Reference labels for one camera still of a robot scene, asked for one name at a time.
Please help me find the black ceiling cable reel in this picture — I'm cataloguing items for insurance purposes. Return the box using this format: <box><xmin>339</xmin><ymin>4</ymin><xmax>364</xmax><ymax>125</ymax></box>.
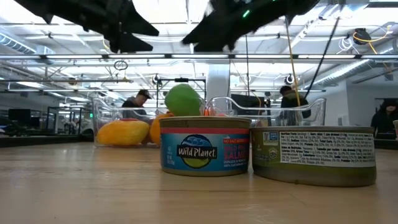
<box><xmin>353</xmin><ymin>27</ymin><xmax>373</xmax><ymax>46</ymax></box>

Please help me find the olive green label can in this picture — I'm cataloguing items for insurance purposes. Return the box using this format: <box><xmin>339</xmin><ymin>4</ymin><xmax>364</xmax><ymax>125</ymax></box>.
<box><xmin>250</xmin><ymin>125</ymin><xmax>377</xmax><ymax>187</ymax></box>

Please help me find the clear plastic bin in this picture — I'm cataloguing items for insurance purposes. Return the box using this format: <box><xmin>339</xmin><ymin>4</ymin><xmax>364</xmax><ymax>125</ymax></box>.
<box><xmin>205</xmin><ymin>95</ymin><xmax>327</xmax><ymax>128</ymax></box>
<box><xmin>91</xmin><ymin>96</ymin><xmax>206</xmax><ymax>147</ymax></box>

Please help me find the orange fruit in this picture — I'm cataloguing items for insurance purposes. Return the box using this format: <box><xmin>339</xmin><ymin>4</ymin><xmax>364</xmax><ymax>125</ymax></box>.
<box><xmin>149</xmin><ymin>112</ymin><xmax>175</xmax><ymax>147</ymax></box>

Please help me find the yellow mango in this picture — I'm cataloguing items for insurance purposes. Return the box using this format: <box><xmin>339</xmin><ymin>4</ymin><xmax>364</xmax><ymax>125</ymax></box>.
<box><xmin>96</xmin><ymin>119</ymin><xmax>150</xmax><ymax>147</ymax></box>

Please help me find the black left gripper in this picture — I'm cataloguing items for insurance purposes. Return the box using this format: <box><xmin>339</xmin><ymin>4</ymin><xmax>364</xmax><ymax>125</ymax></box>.
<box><xmin>67</xmin><ymin>0</ymin><xmax>160</xmax><ymax>54</ymax></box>

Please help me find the yellow cable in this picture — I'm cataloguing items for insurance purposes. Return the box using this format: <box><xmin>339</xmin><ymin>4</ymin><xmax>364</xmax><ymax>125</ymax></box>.
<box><xmin>284</xmin><ymin>17</ymin><xmax>302</xmax><ymax>108</ymax></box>

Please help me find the blue label tin can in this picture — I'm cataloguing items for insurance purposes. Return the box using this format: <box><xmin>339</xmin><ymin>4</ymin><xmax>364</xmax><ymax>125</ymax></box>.
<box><xmin>159</xmin><ymin>116</ymin><xmax>252</xmax><ymax>177</ymax></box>

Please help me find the black monitor screen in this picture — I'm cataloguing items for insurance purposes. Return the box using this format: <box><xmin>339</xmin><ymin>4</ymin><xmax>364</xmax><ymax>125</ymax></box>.
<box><xmin>230</xmin><ymin>94</ymin><xmax>266</xmax><ymax>118</ymax></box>

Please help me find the black hanging cable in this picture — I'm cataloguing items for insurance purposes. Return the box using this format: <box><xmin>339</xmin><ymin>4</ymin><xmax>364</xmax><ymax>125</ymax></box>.
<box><xmin>303</xmin><ymin>17</ymin><xmax>341</xmax><ymax>100</ymax></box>

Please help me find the person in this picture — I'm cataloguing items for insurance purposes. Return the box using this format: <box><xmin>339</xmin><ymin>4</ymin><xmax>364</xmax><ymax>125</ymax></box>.
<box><xmin>278</xmin><ymin>85</ymin><xmax>312</xmax><ymax>125</ymax></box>
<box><xmin>370</xmin><ymin>98</ymin><xmax>398</xmax><ymax>139</ymax></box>
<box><xmin>121</xmin><ymin>89</ymin><xmax>153</xmax><ymax>121</ymax></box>

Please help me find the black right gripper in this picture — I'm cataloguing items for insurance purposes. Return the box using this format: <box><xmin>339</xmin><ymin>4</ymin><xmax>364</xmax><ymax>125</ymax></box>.
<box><xmin>182</xmin><ymin>0</ymin><xmax>287</xmax><ymax>53</ymax></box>

